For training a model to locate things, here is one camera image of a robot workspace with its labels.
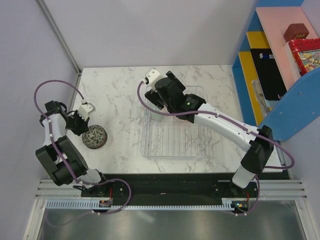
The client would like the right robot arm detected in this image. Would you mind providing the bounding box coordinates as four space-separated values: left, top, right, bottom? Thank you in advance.
143 68 274 197

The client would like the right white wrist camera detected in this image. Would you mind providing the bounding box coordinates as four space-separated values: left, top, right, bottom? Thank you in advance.
142 67 164 89

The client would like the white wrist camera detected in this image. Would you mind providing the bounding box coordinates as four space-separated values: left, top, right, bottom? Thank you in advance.
78 102 96 121
142 67 164 89

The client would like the green glass bowl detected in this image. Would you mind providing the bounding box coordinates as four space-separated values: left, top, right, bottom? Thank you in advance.
151 112 164 122

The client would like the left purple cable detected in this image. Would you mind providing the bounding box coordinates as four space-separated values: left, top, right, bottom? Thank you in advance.
33 79 132 201

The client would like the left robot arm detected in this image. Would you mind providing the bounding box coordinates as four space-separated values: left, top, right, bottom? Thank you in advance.
35 100 110 197

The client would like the white cable duct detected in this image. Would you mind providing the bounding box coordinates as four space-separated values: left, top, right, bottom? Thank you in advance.
45 199 235 211

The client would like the clear wire dish rack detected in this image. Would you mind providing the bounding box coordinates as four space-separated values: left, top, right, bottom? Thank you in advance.
139 84 208 160

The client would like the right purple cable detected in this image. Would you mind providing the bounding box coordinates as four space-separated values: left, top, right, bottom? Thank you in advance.
137 79 296 171

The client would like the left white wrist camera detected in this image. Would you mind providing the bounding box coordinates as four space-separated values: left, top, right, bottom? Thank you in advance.
78 102 96 121

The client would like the purple cable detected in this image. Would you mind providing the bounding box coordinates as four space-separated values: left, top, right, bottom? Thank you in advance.
137 79 296 171
33 79 132 201

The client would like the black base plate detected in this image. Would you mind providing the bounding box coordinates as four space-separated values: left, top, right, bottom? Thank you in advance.
81 173 258 205

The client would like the blue shelf unit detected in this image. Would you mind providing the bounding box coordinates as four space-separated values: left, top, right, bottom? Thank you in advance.
232 0 320 141

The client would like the red game box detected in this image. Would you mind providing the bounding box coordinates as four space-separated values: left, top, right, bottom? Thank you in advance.
288 38 320 76

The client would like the pink board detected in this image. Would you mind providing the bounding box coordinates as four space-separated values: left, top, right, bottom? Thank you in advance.
256 6 318 89

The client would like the dark red box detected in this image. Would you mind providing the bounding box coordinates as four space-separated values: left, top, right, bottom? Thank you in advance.
283 23 310 42

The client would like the leaf patterned bowl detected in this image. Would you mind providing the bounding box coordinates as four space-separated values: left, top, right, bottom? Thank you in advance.
81 124 108 150

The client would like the yellow black panel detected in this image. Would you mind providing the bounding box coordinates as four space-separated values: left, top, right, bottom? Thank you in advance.
238 31 272 70

